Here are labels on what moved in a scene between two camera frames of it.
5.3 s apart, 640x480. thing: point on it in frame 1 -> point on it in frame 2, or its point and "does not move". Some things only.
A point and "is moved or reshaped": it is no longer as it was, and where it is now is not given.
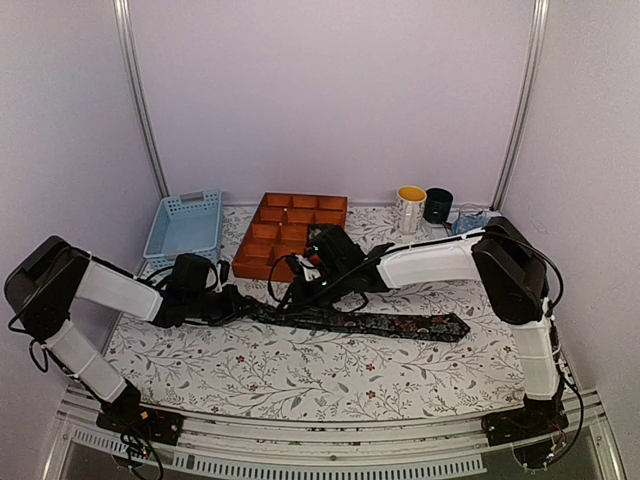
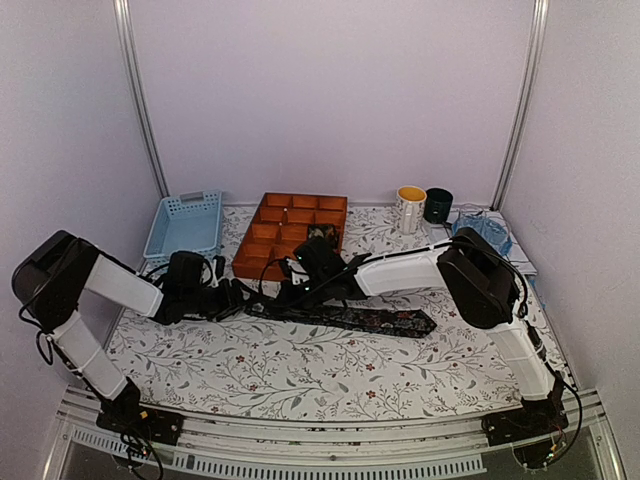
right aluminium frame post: x=530 y=80 does not move
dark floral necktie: x=360 y=325 is moved or reshaped
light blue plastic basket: x=186 y=223 does not move
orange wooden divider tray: x=279 y=230 does not move
